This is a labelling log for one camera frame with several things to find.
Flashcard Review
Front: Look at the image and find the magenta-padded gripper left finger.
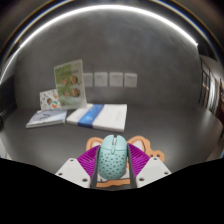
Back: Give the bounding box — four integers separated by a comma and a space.
54, 145, 101, 189

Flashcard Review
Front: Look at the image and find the teal perforated computer mouse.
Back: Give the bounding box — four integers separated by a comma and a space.
96, 134, 130, 180

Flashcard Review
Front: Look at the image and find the white sticker sheet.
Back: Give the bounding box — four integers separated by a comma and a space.
39, 88, 62, 111

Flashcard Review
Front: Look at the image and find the black framed glass door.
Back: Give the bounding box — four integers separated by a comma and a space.
198, 56, 218, 111

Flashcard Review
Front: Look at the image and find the grey printed book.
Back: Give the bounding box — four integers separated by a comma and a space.
25, 108, 68, 129

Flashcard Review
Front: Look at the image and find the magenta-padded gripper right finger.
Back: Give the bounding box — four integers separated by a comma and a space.
127, 143, 172, 189

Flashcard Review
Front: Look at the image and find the orange-edged shaped mouse pad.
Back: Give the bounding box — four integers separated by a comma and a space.
85, 134, 165, 188

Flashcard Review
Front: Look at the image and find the white wall socket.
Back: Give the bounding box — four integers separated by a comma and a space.
109, 71, 124, 88
124, 72, 138, 89
83, 73, 94, 88
93, 71, 109, 88

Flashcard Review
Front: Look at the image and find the white box with blue stripe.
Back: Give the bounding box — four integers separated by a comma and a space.
65, 103, 128, 133

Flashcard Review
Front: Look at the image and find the green poster with food photos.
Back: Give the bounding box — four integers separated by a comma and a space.
53, 59, 88, 110

